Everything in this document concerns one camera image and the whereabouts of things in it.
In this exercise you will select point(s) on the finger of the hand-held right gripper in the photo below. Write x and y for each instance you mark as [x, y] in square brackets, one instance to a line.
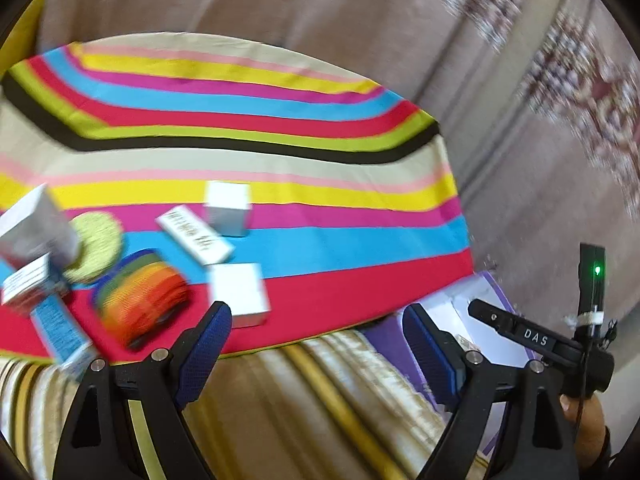
[515, 327]

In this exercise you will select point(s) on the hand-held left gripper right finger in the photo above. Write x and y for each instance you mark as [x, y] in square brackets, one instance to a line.
[430, 350]

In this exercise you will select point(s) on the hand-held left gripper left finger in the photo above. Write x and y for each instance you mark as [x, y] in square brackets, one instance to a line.
[205, 350]

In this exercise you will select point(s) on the purple cardboard box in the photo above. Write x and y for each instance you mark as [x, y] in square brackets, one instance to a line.
[385, 340]

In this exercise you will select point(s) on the long white gold-print box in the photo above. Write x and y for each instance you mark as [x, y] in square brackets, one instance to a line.
[195, 235]

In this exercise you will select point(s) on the person's right forearm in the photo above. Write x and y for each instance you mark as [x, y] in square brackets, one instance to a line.
[607, 460]

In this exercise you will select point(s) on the person's right hand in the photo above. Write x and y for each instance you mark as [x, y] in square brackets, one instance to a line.
[587, 420]

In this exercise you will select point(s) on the small white cube box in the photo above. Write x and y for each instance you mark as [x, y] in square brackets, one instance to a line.
[227, 200]
[237, 290]

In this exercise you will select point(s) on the rainbow spring toy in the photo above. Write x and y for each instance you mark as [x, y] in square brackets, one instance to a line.
[140, 290]

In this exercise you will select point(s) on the beige striped plush cushion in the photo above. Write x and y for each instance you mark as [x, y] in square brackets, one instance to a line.
[310, 410]

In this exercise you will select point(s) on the blue white carton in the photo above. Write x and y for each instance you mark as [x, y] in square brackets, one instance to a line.
[57, 325]

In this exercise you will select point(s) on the green round scrub pad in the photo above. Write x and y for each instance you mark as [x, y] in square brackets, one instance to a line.
[97, 240]

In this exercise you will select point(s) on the white medicine box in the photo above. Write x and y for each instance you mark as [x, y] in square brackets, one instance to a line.
[27, 285]

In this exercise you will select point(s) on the silver grey carton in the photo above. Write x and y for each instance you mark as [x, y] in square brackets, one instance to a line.
[35, 230]

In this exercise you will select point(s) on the rainbow striped cushion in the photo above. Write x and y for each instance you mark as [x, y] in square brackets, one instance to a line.
[300, 125]

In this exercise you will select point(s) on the beige patterned carpet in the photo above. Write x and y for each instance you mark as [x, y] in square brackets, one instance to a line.
[350, 10]

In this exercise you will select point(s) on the yellow leather sofa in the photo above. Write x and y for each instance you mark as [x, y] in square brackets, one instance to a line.
[22, 30]

